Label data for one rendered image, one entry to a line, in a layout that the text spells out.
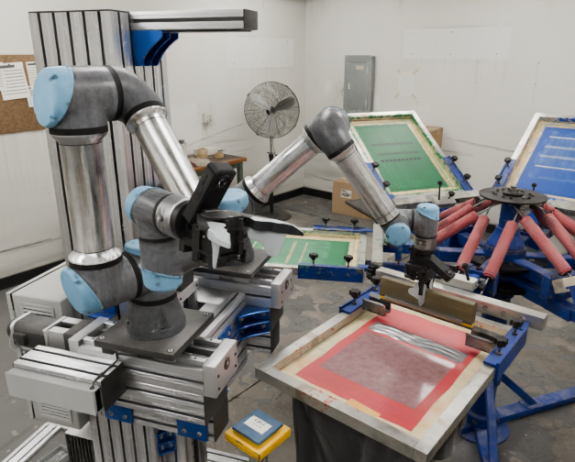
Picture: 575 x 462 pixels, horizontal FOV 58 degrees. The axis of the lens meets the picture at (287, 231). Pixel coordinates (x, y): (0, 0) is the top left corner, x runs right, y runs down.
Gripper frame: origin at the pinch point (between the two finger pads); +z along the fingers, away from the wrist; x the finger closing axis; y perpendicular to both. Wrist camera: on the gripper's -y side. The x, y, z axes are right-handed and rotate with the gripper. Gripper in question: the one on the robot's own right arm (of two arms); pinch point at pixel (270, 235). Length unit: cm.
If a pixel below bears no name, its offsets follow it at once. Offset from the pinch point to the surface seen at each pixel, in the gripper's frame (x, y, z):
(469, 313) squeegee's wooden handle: -111, 42, -11
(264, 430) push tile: -38, 66, -32
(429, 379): -91, 60, -13
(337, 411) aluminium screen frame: -56, 62, -22
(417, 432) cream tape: -67, 64, -3
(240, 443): -32, 69, -35
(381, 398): -73, 63, -18
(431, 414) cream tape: -76, 62, -4
